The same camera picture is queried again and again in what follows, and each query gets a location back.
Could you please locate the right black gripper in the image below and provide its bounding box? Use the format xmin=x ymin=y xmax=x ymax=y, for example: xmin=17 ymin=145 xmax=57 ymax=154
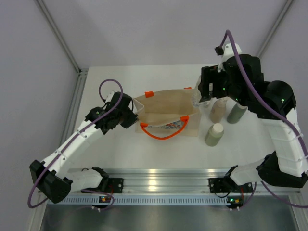
xmin=199 ymin=64 xmax=248 ymax=108

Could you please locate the beige pump bottle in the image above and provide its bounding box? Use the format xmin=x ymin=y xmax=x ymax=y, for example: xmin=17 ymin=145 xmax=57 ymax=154
xmin=209 ymin=97 xmax=228 ymax=124

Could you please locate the grey-green pump bottle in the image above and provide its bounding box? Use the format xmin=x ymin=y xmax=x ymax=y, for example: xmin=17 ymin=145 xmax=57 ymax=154
xmin=227 ymin=103 xmax=248 ymax=124

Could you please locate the light green round-cap bottle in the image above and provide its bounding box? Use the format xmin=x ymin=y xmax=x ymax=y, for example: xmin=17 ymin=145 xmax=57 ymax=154
xmin=205 ymin=123 xmax=224 ymax=147

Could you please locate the canvas bag with orange handles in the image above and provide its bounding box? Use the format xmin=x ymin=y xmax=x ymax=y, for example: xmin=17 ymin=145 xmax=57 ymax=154
xmin=133 ymin=87 xmax=201 ymax=140

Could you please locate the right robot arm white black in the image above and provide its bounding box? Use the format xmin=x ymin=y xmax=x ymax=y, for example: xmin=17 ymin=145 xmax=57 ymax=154
xmin=198 ymin=54 xmax=308 ymax=191

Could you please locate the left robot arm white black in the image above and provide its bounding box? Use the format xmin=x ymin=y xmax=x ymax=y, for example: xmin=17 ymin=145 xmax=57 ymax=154
xmin=29 ymin=92 xmax=137 ymax=204

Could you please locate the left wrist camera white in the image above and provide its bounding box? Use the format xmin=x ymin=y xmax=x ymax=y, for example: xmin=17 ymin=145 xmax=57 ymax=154
xmin=103 ymin=91 xmax=115 ymax=103

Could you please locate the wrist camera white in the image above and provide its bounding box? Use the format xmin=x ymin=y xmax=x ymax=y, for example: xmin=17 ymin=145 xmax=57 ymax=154
xmin=103 ymin=91 xmax=115 ymax=103
xmin=215 ymin=43 xmax=234 ymax=73

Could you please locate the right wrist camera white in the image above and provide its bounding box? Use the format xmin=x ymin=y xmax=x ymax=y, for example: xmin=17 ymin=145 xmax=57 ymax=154
xmin=215 ymin=43 xmax=234 ymax=73

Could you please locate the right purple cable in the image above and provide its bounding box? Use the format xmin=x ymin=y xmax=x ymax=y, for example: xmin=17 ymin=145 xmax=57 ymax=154
xmin=220 ymin=29 xmax=308 ymax=208

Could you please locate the left frame post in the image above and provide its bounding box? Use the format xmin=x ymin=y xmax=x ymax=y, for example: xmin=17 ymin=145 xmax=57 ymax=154
xmin=35 ymin=0 xmax=81 ymax=73

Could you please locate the frame post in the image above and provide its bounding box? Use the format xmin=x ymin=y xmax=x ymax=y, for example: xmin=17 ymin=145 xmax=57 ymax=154
xmin=35 ymin=0 xmax=81 ymax=73
xmin=250 ymin=0 xmax=295 ymax=59

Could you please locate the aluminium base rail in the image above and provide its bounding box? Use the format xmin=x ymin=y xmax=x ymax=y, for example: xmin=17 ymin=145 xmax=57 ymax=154
xmin=69 ymin=168 xmax=300 ymax=194

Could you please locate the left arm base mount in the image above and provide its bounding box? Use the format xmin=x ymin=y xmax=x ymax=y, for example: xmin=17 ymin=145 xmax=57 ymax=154
xmin=104 ymin=178 xmax=124 ymax=194

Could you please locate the slotted cable duct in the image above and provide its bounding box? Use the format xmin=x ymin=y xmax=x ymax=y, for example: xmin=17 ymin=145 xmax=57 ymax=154
xmin=61 ymin=195 xmax=230 ymax=205

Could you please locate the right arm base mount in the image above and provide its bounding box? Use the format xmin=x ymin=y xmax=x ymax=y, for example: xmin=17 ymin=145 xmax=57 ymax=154
xmin=208 ymin=178 xmax=231 ymax=194

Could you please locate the right frame post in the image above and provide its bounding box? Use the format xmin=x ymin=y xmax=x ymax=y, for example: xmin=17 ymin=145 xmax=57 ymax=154
xmin=250 ymin=0 xmax=295 ymax=59

